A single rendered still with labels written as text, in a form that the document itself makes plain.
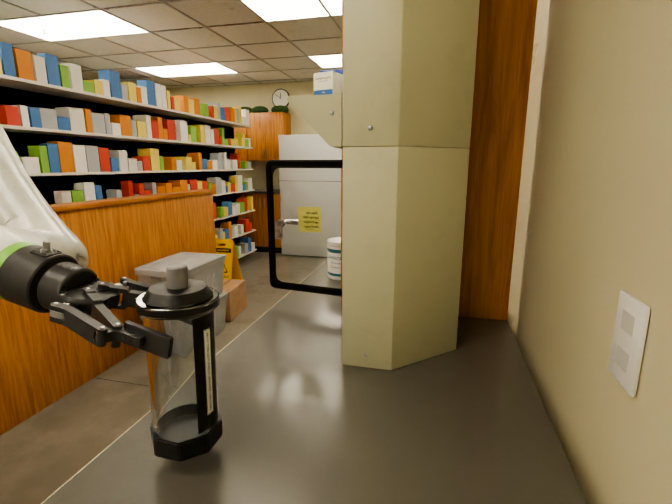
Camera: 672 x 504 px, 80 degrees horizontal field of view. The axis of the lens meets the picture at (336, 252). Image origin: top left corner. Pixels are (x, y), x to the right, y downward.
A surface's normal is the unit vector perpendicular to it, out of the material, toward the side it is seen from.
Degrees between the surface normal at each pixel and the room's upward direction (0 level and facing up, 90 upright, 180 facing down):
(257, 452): 0
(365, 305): 90
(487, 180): 90
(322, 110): 90
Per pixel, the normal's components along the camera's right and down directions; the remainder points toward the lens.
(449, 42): 0.51, 0.18
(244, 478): 0.00, -0.98
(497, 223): -0.24, 0.21
